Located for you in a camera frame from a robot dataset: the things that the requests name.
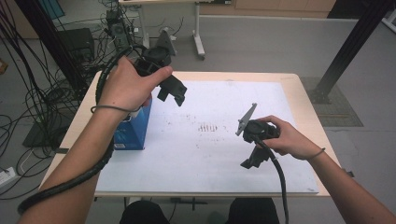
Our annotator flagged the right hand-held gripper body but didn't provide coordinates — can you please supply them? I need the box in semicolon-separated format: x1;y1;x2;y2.
235;103;280;144

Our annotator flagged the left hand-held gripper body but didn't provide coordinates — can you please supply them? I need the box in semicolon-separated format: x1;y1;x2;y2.
134;27;188;96

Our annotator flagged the blue cardboard box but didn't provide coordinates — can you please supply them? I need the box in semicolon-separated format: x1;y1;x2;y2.
113;94;153;151

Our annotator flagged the person's right hand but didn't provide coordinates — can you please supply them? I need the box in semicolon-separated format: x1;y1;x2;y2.
256;115;326;161

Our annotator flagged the person's left hand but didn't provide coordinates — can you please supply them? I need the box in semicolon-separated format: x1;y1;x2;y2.
97;55;174;114

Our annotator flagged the computer tower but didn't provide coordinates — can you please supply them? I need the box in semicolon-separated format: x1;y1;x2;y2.
106;8;134;54

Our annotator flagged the white table mat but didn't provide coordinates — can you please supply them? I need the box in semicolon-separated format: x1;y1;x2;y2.
94;79;320;194

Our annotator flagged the person's right leg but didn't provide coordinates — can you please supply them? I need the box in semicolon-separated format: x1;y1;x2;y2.
225;197;280;224

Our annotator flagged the person's leg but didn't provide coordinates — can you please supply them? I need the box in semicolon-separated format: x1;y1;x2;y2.
225;197;280;224
120;200;171;224

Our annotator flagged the black metal crossbar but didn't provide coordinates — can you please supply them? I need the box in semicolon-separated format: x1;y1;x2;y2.
170;197;209;212

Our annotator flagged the black box case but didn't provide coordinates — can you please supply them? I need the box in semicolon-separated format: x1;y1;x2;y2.
57;27;95;63

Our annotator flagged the black metal stand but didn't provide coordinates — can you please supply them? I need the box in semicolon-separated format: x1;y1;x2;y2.
13;0;90;94
307;0;396;105

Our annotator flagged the teal panel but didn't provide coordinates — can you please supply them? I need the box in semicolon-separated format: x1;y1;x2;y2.
38;0;65;20

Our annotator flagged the person's left leg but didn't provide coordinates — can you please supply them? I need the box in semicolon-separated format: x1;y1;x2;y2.
120;200;171;224

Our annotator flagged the black floor mat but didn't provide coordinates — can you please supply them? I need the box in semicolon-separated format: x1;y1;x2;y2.
21;118;74;148

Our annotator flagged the white power strip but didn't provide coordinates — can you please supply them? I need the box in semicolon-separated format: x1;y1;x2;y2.
0;166;17;188

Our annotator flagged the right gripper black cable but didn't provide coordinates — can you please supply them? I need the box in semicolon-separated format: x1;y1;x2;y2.
253;136;290;224

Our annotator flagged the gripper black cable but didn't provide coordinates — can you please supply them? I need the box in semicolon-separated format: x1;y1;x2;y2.
253;136;290;224
17;45;148;217

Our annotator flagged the white desk frame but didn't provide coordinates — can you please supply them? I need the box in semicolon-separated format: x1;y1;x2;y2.
119;0;206;62

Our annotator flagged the right wrist grey cord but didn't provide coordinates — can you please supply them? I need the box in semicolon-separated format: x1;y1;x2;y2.
306;147;327;161

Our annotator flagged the wrist grey cord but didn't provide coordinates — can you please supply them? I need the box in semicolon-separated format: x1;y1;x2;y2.
90;105;141;115
306;147;327;161

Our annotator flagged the left wrist grey cord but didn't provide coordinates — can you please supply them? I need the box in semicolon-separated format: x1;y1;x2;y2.
90;105;141;115

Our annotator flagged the bundle of black cables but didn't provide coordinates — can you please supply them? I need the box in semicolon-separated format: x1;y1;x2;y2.
0;0;104;200

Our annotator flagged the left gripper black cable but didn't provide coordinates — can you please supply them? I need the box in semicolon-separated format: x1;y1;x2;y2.
17;45;148;217

